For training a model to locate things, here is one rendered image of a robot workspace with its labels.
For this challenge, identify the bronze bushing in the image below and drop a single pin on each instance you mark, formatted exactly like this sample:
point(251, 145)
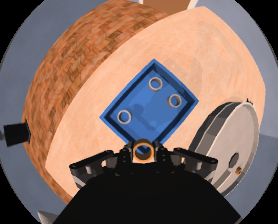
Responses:
point(238, 170)
point(143, 157)

